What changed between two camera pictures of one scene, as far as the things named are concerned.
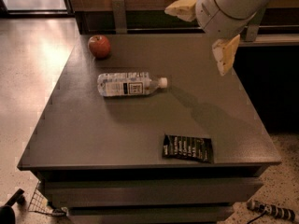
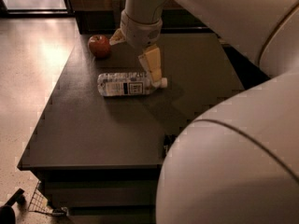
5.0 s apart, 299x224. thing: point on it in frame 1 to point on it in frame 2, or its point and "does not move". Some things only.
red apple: x=99 y=46 does not move
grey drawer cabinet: x=99 y=159 does not move
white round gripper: x=216 y=16 to x=140 y=33
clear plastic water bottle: x=119 y=84 does not move
